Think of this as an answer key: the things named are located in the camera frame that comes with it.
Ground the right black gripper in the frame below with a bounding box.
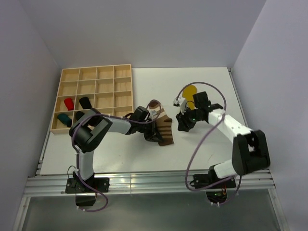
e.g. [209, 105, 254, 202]
[176, 105, 202, 132]

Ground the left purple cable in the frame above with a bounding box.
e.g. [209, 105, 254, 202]
[66, 101, 164, 213]

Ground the black rolled sock lower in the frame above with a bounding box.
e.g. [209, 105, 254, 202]
[75, 111, 85, 121]

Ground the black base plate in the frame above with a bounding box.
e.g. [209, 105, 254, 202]
[190, 173, 236, 189]
[64, 177, 110, 194]

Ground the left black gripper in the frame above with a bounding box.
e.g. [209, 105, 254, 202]
[137, 119, 164, 143]

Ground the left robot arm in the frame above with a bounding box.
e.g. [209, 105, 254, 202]
[69, 106, 163, 192]

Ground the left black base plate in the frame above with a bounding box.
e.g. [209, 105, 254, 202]
[64, 177, 110, 194]

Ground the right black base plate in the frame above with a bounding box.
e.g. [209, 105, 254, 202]
[190, 173, 236, 189]

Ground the black rolled sock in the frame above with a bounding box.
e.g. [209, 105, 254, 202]
[75, 111, 85, 121]
[79, 97, 92, 109]

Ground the yellow cartoon sock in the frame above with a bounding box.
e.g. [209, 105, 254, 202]
[182, 85, 197, 110]

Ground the red rolled sock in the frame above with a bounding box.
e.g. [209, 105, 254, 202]
[64, 98, 74, 111]

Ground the teal rolled sock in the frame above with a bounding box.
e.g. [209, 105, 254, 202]
[57, 113, 72, 128]

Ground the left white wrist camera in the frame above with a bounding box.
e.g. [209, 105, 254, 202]
[149, 107, 164, 120]

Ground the wooden compartment tray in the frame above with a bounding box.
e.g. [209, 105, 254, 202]
[51, 64, 133, 134]

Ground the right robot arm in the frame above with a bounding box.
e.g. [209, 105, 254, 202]
[174, 91, 270, 188]

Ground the black rolled sock upper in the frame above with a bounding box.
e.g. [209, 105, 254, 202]
[79, 97, 92, 109]

